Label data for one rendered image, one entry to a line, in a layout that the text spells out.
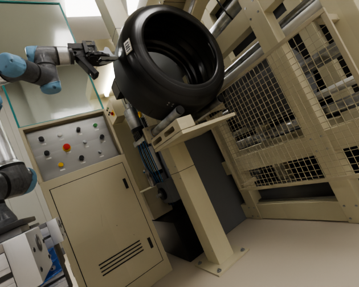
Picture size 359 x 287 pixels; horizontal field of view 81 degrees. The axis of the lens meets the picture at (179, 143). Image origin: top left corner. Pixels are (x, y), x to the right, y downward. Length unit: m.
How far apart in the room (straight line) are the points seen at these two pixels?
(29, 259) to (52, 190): 1.08
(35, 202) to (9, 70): 3.97
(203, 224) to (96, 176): 0.77
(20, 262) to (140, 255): 1.20
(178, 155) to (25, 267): 1.04
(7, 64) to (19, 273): 0.65
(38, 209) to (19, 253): 4.26
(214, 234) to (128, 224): 0.58
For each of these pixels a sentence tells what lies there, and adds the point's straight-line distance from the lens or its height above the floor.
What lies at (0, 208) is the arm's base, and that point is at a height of 0.78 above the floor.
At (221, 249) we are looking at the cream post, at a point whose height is 0.08.
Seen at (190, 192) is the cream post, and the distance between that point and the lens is 1.35.
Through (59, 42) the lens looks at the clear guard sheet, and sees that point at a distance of 1.99.
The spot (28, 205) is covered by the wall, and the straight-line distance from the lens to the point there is 4.76.
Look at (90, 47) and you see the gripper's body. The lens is 1.11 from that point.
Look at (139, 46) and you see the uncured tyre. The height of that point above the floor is 1.22.
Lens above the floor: 0.68
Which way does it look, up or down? 5 degrees up
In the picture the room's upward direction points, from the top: 24 degrees counter-clockwise
